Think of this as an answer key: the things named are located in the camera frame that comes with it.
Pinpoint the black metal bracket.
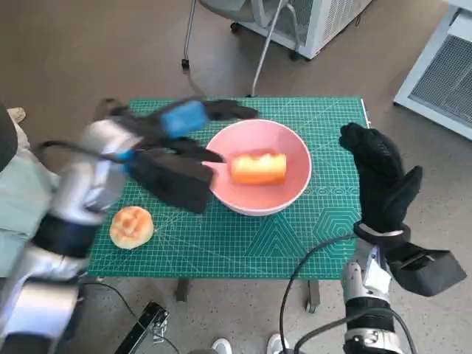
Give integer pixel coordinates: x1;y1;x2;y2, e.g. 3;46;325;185
116;300;171;354

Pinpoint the person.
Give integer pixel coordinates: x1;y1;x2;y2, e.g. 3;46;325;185
0;106;62;277

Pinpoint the person's white shoe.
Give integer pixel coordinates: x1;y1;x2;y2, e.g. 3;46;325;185
267;333;287;354
212;338;233;354

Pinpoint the black table leg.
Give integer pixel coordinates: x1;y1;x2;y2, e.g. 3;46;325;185
175;278;191;303
305;278;322;314

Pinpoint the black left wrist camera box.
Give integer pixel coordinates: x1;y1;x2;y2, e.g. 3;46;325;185
127;147;215;215

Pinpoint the grey chair with metal legs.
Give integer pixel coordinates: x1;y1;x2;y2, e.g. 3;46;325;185
180;0;302;99

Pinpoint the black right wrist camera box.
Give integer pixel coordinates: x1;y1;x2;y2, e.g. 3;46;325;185
385;241;468;298

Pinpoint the long black arm cable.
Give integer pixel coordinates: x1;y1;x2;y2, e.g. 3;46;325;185
279;235;357;354

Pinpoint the green cutting mat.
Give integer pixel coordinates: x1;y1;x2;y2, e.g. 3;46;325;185
86;97;371;281

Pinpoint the white cabinet with casters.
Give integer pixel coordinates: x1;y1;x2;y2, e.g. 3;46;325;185
230;0;377;62

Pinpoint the round toy bread bun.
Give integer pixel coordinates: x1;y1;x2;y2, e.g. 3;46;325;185
109;206;155;251

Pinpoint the short black arm cable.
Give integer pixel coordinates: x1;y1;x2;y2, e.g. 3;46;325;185
294;313;416;354

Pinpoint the dark rounded object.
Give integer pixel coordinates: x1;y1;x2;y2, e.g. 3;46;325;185
0;101;19;174

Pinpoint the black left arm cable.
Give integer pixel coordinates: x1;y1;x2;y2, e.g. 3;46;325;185
35;97;141;163

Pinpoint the white cabinet with grille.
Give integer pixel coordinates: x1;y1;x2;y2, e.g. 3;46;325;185
392;7;472;143

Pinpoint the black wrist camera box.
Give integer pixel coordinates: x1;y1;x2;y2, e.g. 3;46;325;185
385;241;468;298
127;147;215;215

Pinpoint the black floor cable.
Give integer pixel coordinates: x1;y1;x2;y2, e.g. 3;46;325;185
79;282;148;333

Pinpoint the pink bowl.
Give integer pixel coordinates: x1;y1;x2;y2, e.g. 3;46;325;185
204;119;313;218

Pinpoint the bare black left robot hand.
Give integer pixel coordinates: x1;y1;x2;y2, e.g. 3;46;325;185
138;97;260;165

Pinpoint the oblong toy bread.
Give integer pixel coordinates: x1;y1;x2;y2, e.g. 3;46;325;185
230;149;288;186

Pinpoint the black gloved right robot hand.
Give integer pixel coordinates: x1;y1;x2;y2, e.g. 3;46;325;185
339;122;424;234

